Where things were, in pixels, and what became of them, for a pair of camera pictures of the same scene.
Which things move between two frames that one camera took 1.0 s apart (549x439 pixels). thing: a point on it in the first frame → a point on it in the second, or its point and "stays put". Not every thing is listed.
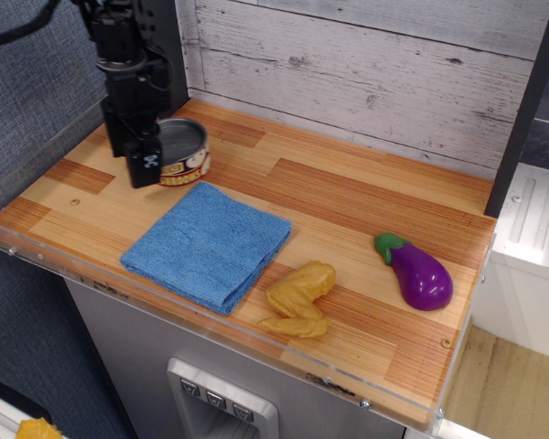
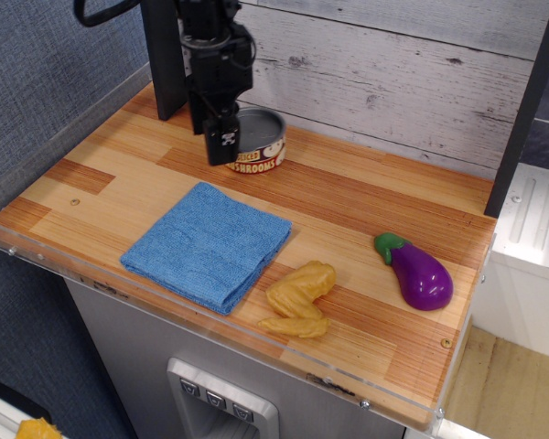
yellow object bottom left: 37,428 stays put
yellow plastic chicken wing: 295,297 stays put
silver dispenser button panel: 210,406 stays put
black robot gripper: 136,98 → 217,75
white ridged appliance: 523,294 stays put
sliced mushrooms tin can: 185,155 → 262,140
